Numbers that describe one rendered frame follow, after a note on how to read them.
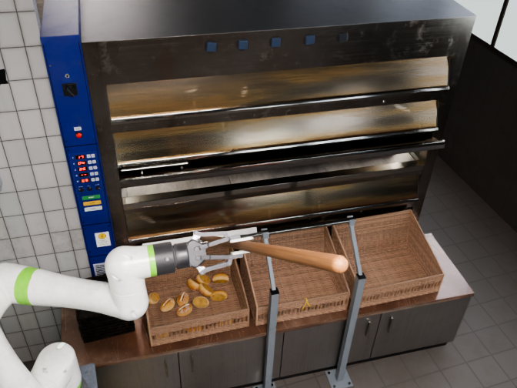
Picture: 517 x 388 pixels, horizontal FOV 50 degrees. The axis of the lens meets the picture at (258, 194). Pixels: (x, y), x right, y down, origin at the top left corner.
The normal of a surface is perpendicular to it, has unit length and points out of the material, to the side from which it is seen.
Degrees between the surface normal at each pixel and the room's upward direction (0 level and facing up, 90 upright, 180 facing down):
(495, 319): 0
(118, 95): 70
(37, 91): 90
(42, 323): 90
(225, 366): 90
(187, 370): 90
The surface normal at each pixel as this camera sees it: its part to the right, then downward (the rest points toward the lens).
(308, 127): 0.25, 0.30
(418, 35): 0.25, 0.61
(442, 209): 0.04, -0.78
